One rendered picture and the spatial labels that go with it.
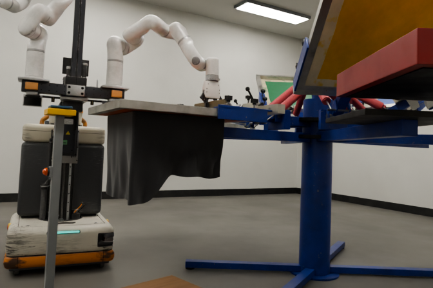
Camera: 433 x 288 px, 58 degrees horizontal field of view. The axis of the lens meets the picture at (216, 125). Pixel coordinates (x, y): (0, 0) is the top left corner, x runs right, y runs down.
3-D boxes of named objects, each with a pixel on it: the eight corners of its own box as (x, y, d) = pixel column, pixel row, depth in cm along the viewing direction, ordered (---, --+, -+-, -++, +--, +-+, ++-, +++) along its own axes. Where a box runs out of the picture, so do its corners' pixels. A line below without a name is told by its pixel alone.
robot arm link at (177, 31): (146, 23, 232) (156, 30, 247) (165, 51, 228) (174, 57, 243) (168, 6, 230) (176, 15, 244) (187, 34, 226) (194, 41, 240)
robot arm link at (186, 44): (180, 46, 235) (199, 75, 231) (173, 40, 223) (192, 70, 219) (191, 38, 234) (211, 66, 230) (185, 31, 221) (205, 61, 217)
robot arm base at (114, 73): (100, 88, 245) (102, 64, 246) (120, 90, 250) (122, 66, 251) (104, 85, 231) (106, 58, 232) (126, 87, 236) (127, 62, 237)
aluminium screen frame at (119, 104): (119, 107, 167) (120, 98, 167) (87, 115, 217) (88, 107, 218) (266, 120, 207) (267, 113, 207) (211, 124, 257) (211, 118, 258)
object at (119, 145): (128, 207, 175) (133, 110, 177) (102, 194, 214) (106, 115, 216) (135, 206, 176) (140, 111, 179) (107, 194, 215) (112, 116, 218)
